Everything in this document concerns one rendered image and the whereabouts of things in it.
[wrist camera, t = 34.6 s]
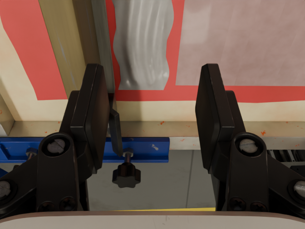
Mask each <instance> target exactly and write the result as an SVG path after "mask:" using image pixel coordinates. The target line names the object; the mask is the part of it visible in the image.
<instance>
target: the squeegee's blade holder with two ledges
mask: <svg viewBox="0 0 305 229"><path fill-rule="evenodd" d="M91 2H92V8H93V16H94V22H95V29H96V35H97V41H98V49H99V55H100V61H101V65H102V66H103V68H104V74H105V80H106V86H107V92H108V93H114V92H115V81H114V73H113V61H112V53H111V45H110V37H109V29H108V18H107V9H106V1H105V0H91Z"/></svg>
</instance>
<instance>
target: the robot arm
mask: <svg viewBox="0 0 305 229"><path fill-rule="evenodd" d="M109 113H110V105H109V99H108V92H107V86H106V80H105V74H104V68H103V66H102V65H100V64H98V63H88V64H87V65H86V69H85V73H84V77H83V80H82V84H81V87H80V90H72V91H71V93H70V96H69V100H68V103H67V106H66V109H65V113H64V116H63V119H62V123H61V126H60V129H59V132H55V133H52V134H49V135H47V136H46V137H45V138H43V139H42V141H41V142H40V144H39V148H38V154H37V155H35V156H34V157H32V158H31V159H29V160H27V161H26V162H24V163H23V164H21V165H20V166H18V167H17V168H15V169H13V170H12V171H10V172H9V173H7V174H6V175H4V176H3V177H1V178H0V229H305V178H304V177H302V176H301V175H299V174H298V173H296V172H295V171H293V170H292V169H290V168H288V167H287V166H285V165H284V164H282V163H281V162H279V161H278V160H276V159H274V158H273V157H271V156H270V155H268V154H267V148H266V144H265V142H264V141H263V139H262V138H260V137H259V136H258V135H256V134H253V133H250V132H246V129H245V126H244V123H243V119H242V116H241V113H240V109H239V106H238V103H237V100H236V96H235V93H234V91H233V90H225V87H224V84H223V80H222V77H221V73H220V69H219V65H218V64H214V63H207V64H205V65H203V66H202V68H201V74H200V80H199V86H198V92H197V99H196V105H195V114H196V119H197V129H198V135H199V141H200V147H201V154H202V162H203V168H205V169H207V170H208V174H213V176H214V177H216V178H217V179H218V187H217V196H216V209H215V211H90V209H89V196H88V187H87V179H88V178H89V177H91V176H92V174H97V170H98V169H100V168H102V162H103V154H104V147H105V141H106V135H107V129H108V120H109Z"/></svg>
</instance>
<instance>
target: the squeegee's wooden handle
mask: <svg viewBox="0 0 305 229"><path fill-rule="evenodd" d="M38 2H39V5H40V9H41V12H42V15H43V19H44V22H45V25H46V29H47V32H48V35H49V39H50V42H51V45H52V48H53V52H54V55H55V59H56V62H57V65H58V69H59V72H60V75H61V79H62V82H63V85H64V89H65V92H66V95H67V98H68V100H69V96H70V93H71V91H72V90H80V87H81V84H82V80H83V77H84V73H85V69H86V65H87V64H88V63H98V64H100V65H101V61H100V55H99V49H98V41H97V35H96V29H95V22H94V16H93V8H92V2H91V0H38Z"/></svg>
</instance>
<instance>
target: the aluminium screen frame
mask: <svg viewBox="0 0 305 229"><path fill-rule="evenodd" d="M61 123H62V121H15V120H14V118H13V116H12V114H11V112H10V110H9V108H8V107H7V105H6V103H5V101H4V99H3V97H2V95H1V94H0V138H45V137H46V136H47V135H49V134H52V133H55V132H59V129H60V126H61ZM243 123H244V126H245V129H246V132H250V133H253V134H256V135H258V136H259V137H260V138H262V139H263V141H264V142H265V144H266V148H267V149H305V121H244V122H243ZM120 127H121V136H122V138H170V146H169V150H171V149H201V147H200V141H199V135H198V129H197V122H196V121H120Z"/></svg>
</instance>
